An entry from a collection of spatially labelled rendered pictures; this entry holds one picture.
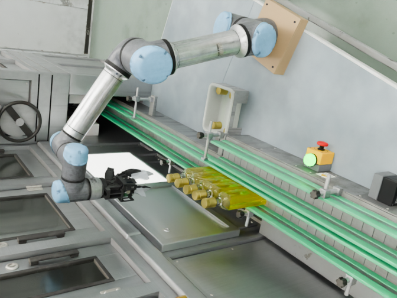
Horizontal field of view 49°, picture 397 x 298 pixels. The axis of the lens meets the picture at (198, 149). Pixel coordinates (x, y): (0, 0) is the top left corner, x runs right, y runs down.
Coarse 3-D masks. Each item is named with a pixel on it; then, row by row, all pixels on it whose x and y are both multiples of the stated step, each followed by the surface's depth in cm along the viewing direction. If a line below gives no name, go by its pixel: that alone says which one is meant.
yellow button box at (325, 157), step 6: (312, 150) 153; (318, 150) 152; (324, 150) 153; (318, 156) 150; (324, 156) 150; (330, 156) 152; (318, 162) 151; (324, 162) 152; (330, 162) 154; (312, 168) 153; (318, 168) 151; (324, 168) 153; (330, 168) 155
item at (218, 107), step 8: (216, 88) 197; (224, 88) 187; (208, 96) 197; (216, 96) 199; (224, 96) 198; (232, 96) 183; (208, 104) 198; (216, 104) 200; (224, 104) 198; (232, 104) 184; (208, 112) 199; (216, 112) 201; (224, 112) 199; (208, 120) 200; (216, 120) 203; (224, 120) 199; (208, 128) 200
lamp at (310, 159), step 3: (312, 153) 152; (306, 156) 151; (309, 156) 150; (312, 156) 150; (315, 156) 151; (306, 159) 151; (309, 159) 150; (312, 159) 150; (315, 159) 150; (306, 162) 151; (309, 162) 150; (312, 162) 150; (315, 162) 151; (309, 165) 151; (312, 165) 151
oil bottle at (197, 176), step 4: (196, 172) 168; (200, 172) 169; (204, 172) 170; (208, 172) 171; (212, 172) 172; (216, 172) 172; (192, 176) 166; (196, 176) 165; (200, 176) 165; (204, 176) 166; (208, 176) 166; (212, 176) 168; (216, 176) 169; (220, 176) 170; (196, 180) 164; (196, 184) 165
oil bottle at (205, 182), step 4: (224, 176) 170; (200, 180) 163; (204, 180) 162; (208, 180) 162; (212, 180) 163; (216, 180) 164; (220, 180) 164; (224, 180) 165; (228, 180) 166; (232, 180) 167; (204, 184) 160; (208, 184) 160; (204, 188) 160
